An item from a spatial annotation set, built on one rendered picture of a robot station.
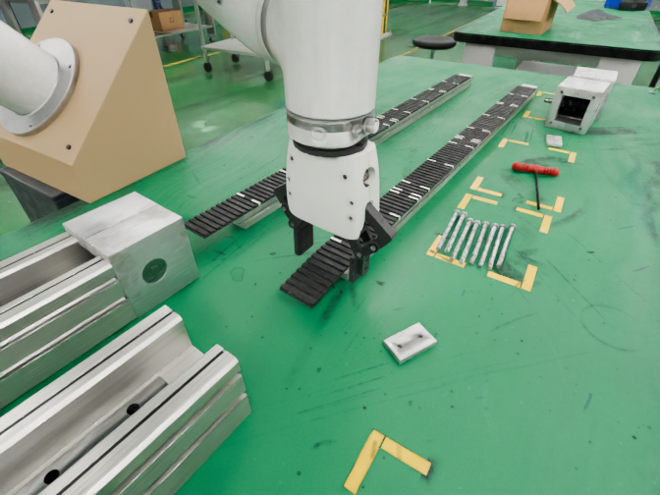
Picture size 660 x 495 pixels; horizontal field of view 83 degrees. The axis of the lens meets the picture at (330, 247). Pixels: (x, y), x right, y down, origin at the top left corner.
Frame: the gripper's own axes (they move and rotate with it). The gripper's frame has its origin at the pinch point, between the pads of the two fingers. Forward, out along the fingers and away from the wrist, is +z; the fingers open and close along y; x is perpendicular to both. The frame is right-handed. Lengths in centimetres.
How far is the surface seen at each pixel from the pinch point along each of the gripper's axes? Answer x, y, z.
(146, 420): 26.2, -3.7, -4.6
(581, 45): -192, 0, 5
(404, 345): 4.3, -13.1, 3.1
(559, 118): -76, -12, 2
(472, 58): -197, 49, 17
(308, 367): 12.1, -6.3, 3.9
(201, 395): 22.7, -5.0, -4.3
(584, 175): -52, -22, 4
